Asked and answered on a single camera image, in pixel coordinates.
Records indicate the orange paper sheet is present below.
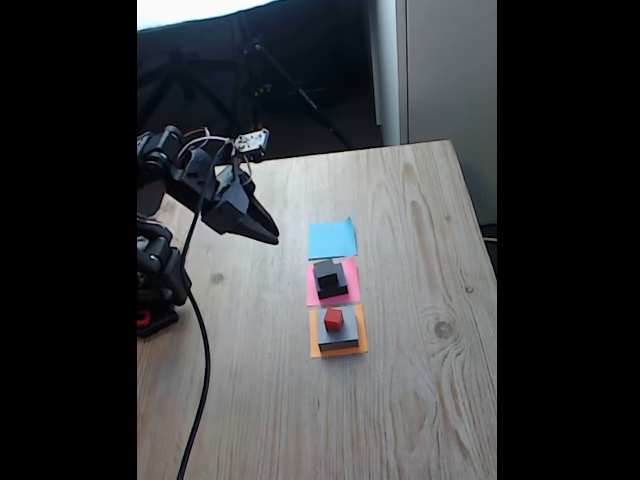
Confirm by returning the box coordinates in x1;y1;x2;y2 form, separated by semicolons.
309;303;369;359

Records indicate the bright white light panel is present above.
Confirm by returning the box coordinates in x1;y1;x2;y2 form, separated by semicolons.
137;0;281;31

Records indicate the white cabinet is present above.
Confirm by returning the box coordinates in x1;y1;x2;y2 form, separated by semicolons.
369;0;498;226

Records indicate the pink paper sheet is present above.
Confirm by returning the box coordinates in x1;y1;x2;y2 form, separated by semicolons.
305;258;361;307

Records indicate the medium black cube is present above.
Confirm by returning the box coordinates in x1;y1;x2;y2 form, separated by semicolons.
314;262;350;300

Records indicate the black tripod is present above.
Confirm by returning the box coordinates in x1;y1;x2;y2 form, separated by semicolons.
234;39;354;151

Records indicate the small black cube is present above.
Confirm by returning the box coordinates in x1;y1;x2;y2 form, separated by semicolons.
313;259;340;290

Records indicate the large grey cube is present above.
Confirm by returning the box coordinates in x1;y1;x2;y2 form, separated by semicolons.
315;304;360;353

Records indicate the black light stand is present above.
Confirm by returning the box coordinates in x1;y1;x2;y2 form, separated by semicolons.
137;47;226;134

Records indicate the blue paper sheet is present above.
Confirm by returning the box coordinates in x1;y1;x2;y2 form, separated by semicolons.
308;217;359;260

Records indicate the small gripper camera board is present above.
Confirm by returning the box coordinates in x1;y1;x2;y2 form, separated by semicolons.
233;128;271;164

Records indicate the black cable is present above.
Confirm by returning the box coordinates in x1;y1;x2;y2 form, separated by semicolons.
177;142;236;480

